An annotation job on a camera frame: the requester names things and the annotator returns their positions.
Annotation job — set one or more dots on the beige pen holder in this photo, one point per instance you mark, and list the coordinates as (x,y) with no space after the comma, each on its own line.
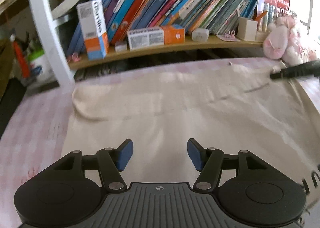
(247,29)

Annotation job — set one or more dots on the row of colourful books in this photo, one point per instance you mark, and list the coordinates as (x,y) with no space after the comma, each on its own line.
(123,17)

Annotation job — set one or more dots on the pink checkered bed sheet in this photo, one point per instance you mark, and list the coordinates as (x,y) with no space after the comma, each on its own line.
(34,136)

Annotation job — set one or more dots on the white green lidded tub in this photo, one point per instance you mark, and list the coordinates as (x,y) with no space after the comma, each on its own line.
(39,65)

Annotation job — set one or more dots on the cream white garment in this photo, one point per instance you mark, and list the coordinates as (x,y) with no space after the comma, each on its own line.
(231,108)

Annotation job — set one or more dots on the small white box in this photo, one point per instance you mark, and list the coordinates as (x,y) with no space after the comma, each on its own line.
(200,35)

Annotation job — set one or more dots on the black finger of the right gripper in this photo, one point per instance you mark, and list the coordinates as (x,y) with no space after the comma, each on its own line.
(303,70)

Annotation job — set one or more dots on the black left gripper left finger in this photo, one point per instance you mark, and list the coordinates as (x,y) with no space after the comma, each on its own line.
(110,162)

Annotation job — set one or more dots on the upright white orange box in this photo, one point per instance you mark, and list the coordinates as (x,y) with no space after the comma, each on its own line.
(93,28)

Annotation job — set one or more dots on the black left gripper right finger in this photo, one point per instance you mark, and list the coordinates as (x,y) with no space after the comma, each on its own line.
(210,162)

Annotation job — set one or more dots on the flat white orange box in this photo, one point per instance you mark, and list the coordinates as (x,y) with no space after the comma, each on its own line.
(155,36)

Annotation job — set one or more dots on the pink plush toy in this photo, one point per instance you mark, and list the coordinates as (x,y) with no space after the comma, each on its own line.
(288,41)

